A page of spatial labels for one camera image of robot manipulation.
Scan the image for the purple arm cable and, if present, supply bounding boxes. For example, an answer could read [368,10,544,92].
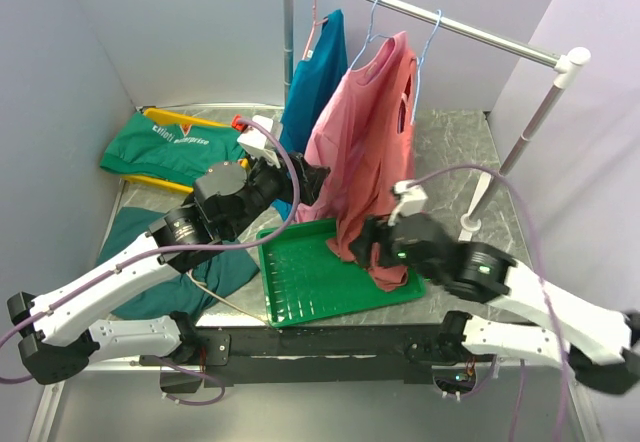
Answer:
[0,120,302,386]
[409,164,576,442]

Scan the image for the yellow plastic tray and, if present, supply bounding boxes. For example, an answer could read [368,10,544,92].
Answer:
[117,107,251,196]

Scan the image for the light blue wire hanger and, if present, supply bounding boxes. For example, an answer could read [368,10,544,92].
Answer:
[397,9,444,133]

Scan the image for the green plastic tray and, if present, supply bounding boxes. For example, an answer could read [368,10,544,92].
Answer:
[258,219,426,328]

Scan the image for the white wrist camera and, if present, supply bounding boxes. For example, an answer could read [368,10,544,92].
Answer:
[231,115,282,168]
[387,180,428,226]

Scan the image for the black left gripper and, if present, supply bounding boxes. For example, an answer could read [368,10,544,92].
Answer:
[225,146,330,239]

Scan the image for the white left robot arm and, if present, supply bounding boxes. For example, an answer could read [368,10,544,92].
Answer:
[7,153,330,385]

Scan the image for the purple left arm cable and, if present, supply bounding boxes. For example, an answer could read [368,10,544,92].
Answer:
[0,120,302,386]

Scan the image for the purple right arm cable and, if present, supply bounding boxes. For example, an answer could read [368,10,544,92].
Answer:
[409,164,576,442]

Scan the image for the pink wire hanger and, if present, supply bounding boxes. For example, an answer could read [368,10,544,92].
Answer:
[302,0,323,60]

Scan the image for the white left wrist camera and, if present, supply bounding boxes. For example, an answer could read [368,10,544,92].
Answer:
[231,115,282,168]

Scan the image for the salmon red t shirt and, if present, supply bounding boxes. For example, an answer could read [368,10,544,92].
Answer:
[327,32,417,262]

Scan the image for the teal blue hanging shirt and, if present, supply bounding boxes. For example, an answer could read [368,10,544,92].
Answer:
[272,8,349,221]

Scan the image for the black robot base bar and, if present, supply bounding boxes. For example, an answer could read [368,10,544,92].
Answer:
[138,326,494,396]

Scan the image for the dark teal shorts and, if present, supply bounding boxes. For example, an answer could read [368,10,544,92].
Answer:
[97,205,261,321]

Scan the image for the pink hanging t shirt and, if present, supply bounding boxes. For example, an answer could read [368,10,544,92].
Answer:
[294,32,415,223]

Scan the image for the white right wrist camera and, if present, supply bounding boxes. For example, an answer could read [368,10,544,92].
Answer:
[387,180,428,226]

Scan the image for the white metal clothes rack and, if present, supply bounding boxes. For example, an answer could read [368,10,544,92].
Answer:
[281,0,592,243]

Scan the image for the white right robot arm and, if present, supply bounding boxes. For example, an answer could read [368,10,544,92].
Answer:
[349,213,639,395]

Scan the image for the green printed t shirt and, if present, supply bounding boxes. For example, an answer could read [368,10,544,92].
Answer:
[99,111,249,188]

